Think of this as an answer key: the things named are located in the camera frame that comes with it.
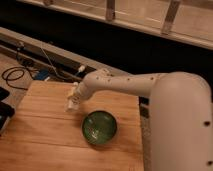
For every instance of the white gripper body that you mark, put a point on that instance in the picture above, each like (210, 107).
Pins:
(79, 92)

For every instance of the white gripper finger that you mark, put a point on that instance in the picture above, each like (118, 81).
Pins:
(72, 92)

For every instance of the white plastic bottle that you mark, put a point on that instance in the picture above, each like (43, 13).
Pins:
(72, 105)

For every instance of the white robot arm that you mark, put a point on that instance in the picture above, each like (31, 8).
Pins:
(180, 115)

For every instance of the green ceramic bowl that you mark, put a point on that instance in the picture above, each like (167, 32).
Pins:
(99, 127)

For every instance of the blue object behind table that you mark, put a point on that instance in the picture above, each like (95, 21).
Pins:
(41, 75)

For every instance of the black device at left edge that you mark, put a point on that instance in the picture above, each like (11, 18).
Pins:
(6, 110)

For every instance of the metal rail along wall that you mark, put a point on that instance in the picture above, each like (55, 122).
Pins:
(54, 54)

